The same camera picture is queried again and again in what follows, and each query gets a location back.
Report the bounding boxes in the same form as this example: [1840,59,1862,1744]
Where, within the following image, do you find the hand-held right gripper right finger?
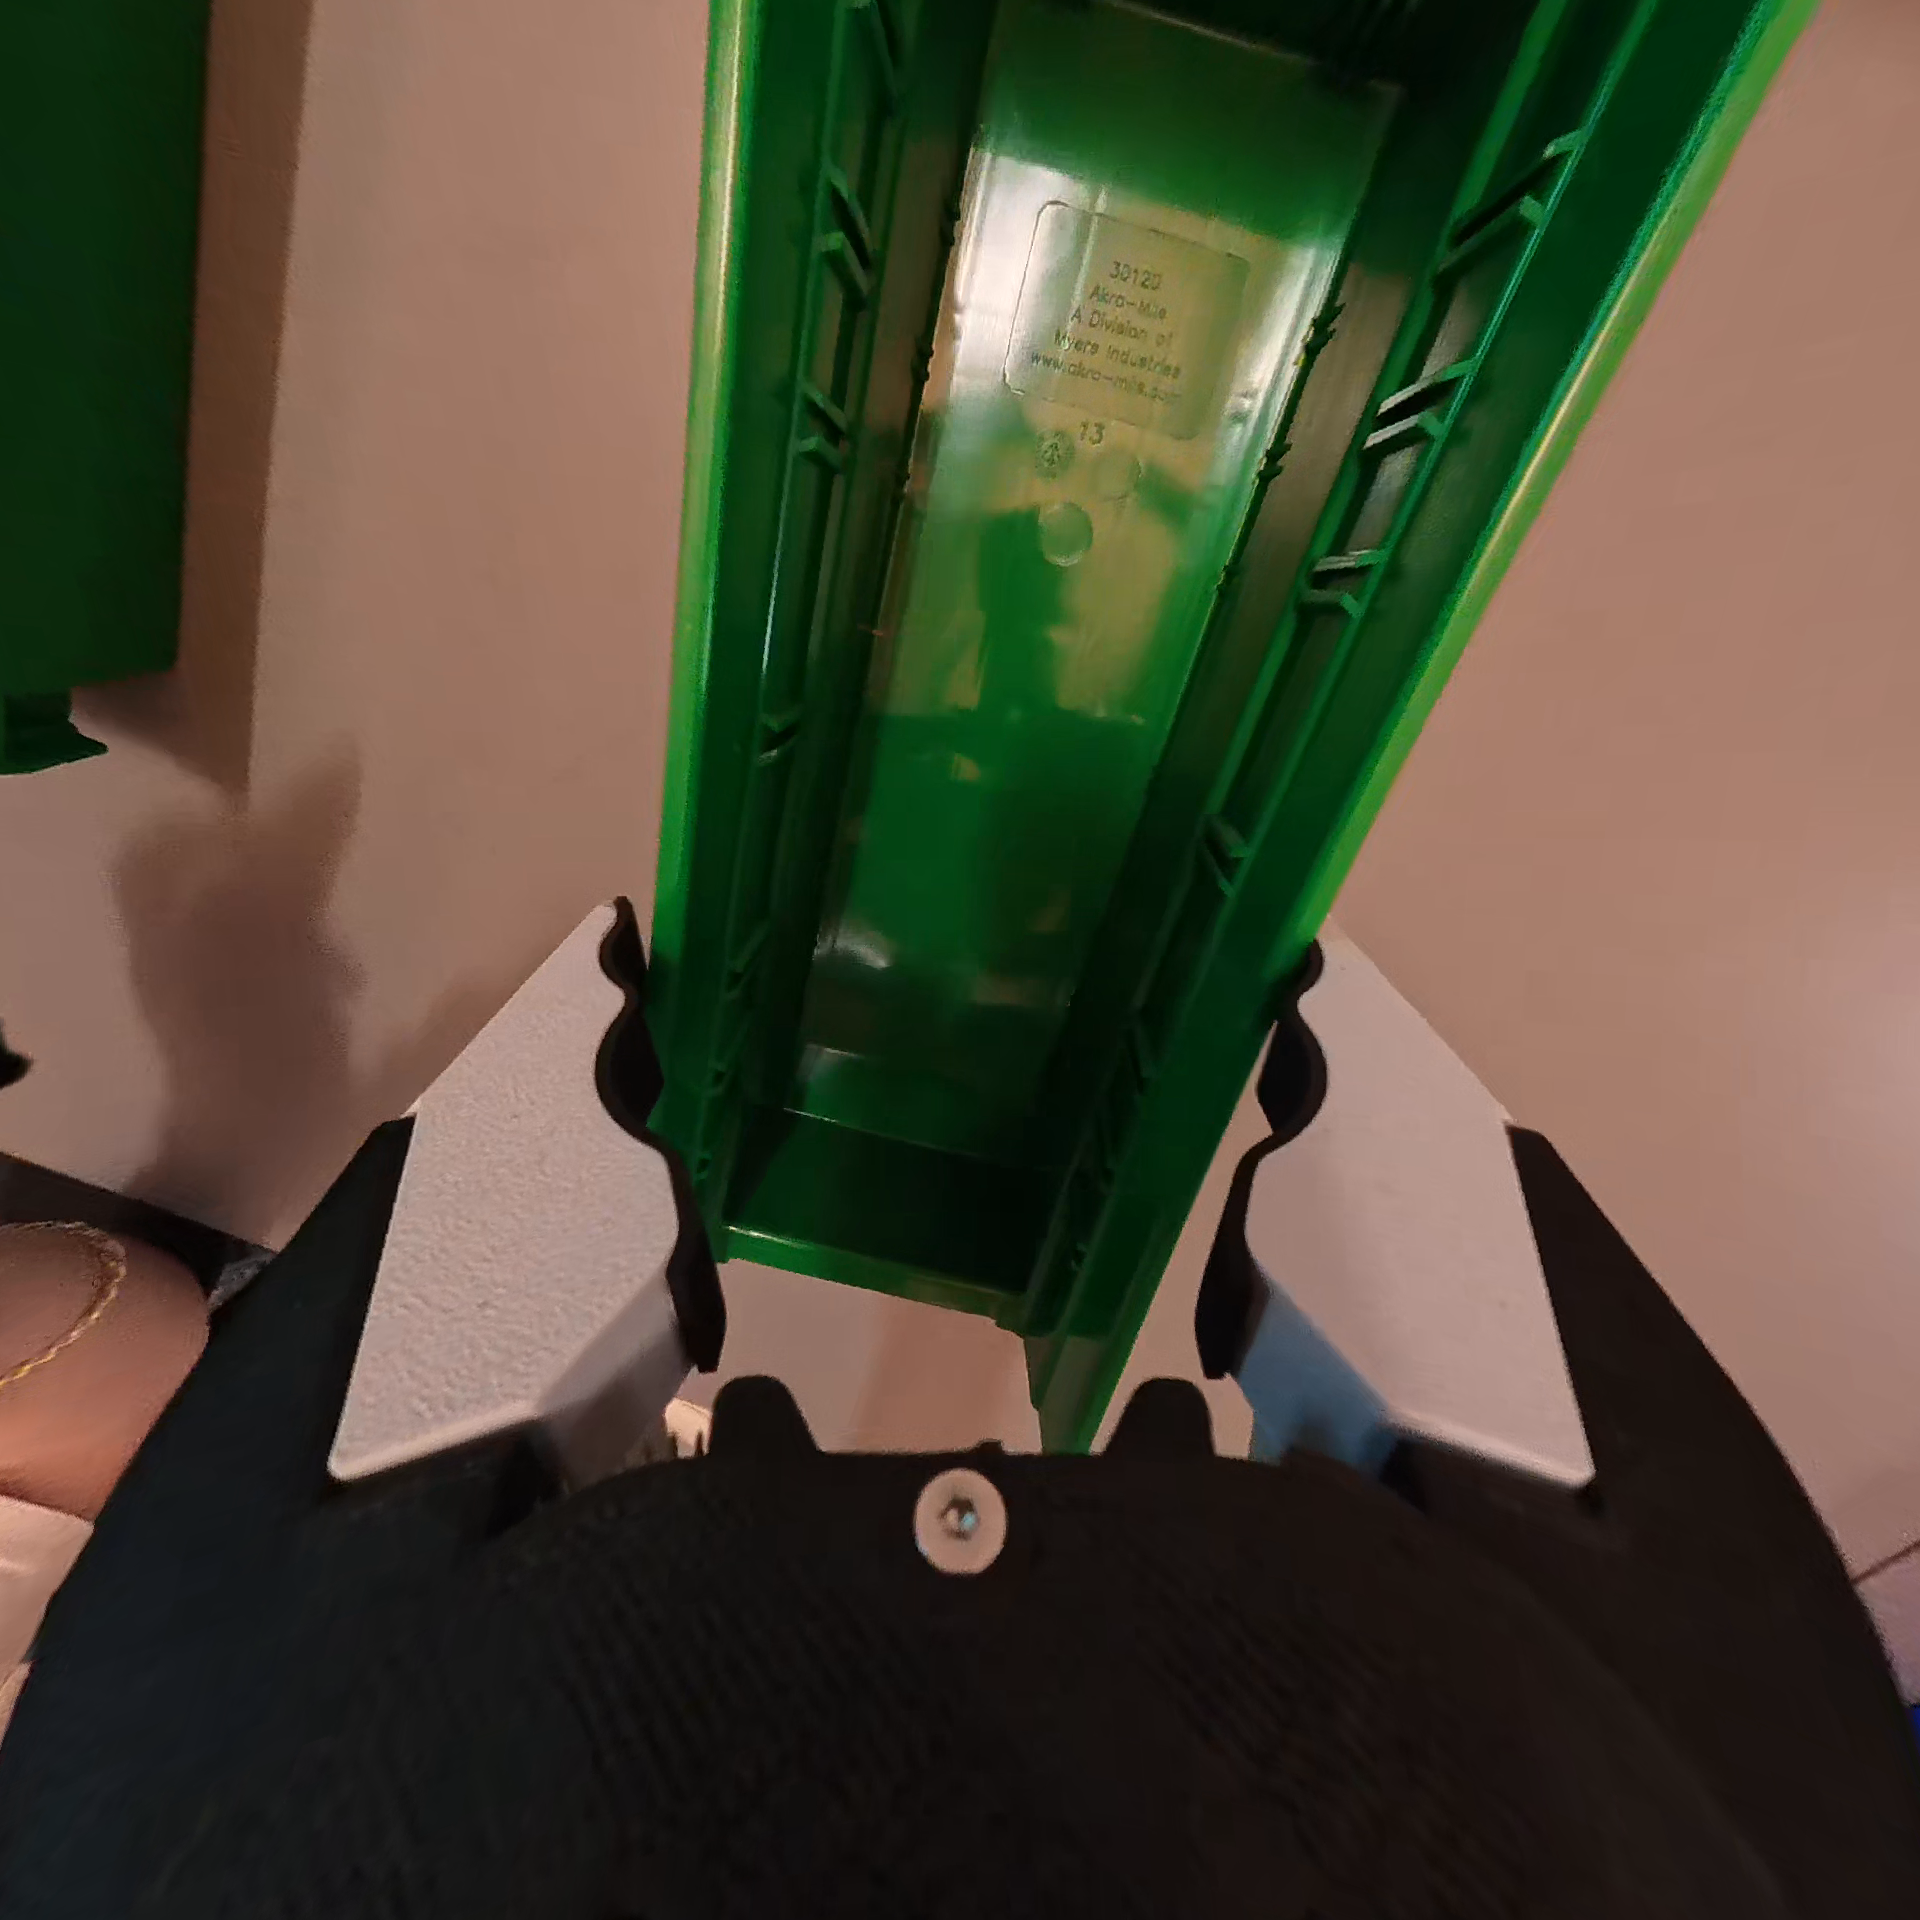
[1197,936,1599,1492]

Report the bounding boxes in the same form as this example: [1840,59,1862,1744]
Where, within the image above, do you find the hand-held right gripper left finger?
[326,896,733,1492]

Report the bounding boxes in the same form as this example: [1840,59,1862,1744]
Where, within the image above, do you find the green plastic bin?
[648,0,1825,1456]
[0,0,213,778]

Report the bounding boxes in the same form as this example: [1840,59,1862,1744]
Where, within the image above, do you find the person's left forearm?
[0,1216,217,1517]

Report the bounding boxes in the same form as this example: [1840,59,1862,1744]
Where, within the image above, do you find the gold chain bracelet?
[0,1226,131,1397]

